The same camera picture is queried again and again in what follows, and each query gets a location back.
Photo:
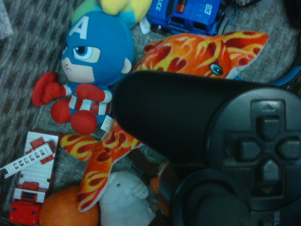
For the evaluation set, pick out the black gamepad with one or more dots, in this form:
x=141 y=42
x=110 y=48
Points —
x=188 y=113

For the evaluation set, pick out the grey woven basket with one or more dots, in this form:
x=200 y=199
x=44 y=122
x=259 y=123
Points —
x=23 y=58

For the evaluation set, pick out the brown plush toy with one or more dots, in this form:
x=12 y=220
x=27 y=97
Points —
x=143 y=162

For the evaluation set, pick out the orange flame pattern plush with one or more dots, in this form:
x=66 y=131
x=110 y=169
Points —
x=188 y=54

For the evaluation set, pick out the Captain America plush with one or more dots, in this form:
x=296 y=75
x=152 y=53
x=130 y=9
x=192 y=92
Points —
x=98 y=47

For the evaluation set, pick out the white plush toy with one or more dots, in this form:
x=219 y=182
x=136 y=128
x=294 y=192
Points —
x=122 y=200

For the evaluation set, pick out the blue toy police car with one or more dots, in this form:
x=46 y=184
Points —
x=188 y=14

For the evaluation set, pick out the yellow green plush toy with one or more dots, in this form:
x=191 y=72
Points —
x=122 y=9

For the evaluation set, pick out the red white toy fire truck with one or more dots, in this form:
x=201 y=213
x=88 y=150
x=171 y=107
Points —
x=33 y=164

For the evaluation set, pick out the orange ball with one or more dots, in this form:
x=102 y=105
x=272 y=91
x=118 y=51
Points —
x=61 y=209

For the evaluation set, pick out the blue plastic toy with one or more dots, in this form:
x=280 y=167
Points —
x=291 y=77

